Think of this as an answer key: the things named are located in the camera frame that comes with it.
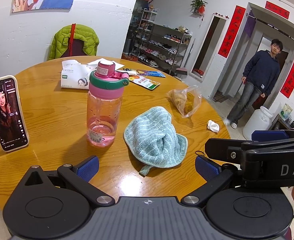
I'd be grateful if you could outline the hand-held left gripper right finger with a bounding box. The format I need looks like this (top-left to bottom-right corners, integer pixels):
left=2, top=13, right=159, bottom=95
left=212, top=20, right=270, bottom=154
left=180, top=155, right=241, bottom=207

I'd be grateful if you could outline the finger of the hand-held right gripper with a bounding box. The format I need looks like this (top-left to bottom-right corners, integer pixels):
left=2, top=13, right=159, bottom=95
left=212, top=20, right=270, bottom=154
left=204, top=137, right=248, bottom=166
left=251, top=129, right=294, bottom=143

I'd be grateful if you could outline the teal striped towel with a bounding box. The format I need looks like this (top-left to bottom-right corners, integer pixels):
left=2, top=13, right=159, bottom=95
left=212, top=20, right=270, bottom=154
left=123, top=106, right=188, bottom=177

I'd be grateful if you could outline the green puffer jacket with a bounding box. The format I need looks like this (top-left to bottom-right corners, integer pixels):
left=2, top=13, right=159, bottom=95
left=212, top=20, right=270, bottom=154
left=48, top=24, right=100, bottom=61

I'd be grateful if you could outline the green and white box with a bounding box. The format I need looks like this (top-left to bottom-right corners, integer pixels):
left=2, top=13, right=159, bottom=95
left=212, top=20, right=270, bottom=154
left=281, top=103, right=293, bottom=120

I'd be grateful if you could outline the plastic bag of yellow snacks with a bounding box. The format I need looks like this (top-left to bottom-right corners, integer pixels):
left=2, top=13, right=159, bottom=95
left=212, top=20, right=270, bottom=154
left=166, top=85, right=202, bottom=118

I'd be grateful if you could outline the smartphone in cream case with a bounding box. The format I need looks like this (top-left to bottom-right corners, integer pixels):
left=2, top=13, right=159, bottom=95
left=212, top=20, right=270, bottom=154
left=0, top=75, right=29, bottom=152

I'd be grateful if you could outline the red horizontal door banner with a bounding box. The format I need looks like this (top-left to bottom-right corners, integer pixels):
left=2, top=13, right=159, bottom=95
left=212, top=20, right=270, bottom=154
left=265, top=1, right=290, bottom=19

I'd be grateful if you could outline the purple cloth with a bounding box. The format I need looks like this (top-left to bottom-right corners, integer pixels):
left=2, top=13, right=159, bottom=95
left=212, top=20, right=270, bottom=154
left=244, top=11, right=257, bottom=38

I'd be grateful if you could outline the metal shoe rack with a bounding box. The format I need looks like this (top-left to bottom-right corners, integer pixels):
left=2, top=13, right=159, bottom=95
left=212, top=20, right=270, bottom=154
left=131, top=24, right=192, bottom=75

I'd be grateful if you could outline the white plastic barrel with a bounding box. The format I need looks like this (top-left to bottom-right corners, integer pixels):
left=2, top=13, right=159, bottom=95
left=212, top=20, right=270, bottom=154
left=242, top=106, right=273, bottom=140

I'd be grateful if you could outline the green and white snack packet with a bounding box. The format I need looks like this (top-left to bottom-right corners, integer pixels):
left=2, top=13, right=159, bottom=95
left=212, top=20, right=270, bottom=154
left=128, top=75, right=160, bottom=90

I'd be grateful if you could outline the white tissue pack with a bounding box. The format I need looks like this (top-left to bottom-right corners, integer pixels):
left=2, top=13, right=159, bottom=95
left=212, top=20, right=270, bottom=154
left=60, top=59, right=124, bottom=90

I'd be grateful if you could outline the wall mirror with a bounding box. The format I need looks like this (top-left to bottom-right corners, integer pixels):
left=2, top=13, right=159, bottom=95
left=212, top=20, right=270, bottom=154
left=189, top=14, right=229, bottom=82

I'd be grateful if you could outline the white storage trolley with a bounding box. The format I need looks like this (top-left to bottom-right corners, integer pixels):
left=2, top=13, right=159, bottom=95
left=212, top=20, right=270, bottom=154
left=137, top=9, right=160, bottom=55

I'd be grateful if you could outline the curtain rod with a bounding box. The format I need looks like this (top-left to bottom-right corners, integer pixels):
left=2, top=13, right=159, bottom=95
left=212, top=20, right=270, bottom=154
left=246, top=14, right=294, bottom=43

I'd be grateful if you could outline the dark red chair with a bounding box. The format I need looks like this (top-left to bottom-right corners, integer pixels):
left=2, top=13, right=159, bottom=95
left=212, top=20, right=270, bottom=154
left=61, top=40, right=85, bottom=58

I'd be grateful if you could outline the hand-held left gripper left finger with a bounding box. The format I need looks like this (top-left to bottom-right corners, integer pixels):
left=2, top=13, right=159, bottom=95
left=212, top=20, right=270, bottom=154
left=16, top=155, right=114, bottom=207

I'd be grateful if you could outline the potted plant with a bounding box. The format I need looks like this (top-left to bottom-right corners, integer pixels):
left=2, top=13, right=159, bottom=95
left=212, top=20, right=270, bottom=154
left=190, top=0, right=208, bottom=14

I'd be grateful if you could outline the pink water bottle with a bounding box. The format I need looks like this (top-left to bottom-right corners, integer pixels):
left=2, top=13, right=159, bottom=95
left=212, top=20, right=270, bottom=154
left=86, top=58, right=129, bottom=147

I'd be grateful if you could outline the crumpled white tissue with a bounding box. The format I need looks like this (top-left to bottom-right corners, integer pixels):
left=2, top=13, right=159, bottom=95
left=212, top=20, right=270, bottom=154
left=207, top=120, right=220, bottom=132

